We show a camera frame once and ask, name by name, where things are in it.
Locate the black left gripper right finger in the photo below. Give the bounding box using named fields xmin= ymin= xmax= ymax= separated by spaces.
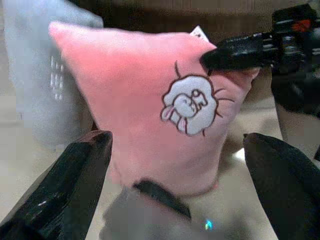
xmin=243 ymin=132 xmax=320 ymax=240

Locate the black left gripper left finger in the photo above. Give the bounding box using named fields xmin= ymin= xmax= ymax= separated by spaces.
xmin=0 ymin=129 xmax=114 ymax=240

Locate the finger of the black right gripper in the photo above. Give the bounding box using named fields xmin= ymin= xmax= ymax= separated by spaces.
xmin=199 ymin=31 xmax=280 ymax=72

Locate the pink pillow with bunny embroidery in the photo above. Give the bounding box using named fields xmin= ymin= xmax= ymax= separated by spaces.
xmin=48 ymin=20 xmax=261 ymax=199

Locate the dark brown furniture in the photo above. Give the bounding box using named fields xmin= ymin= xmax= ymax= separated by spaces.
xmin=67 ymin=0 xmax=320 ymax=35

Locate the black flat strip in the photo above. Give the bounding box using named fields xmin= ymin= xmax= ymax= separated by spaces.
xmin=132 ymin=179 xmax=193 ymax=221

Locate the pale grey plastic basket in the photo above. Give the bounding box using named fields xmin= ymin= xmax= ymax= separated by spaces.
xmin=0 ymin=0 xmax=105 ymax=151

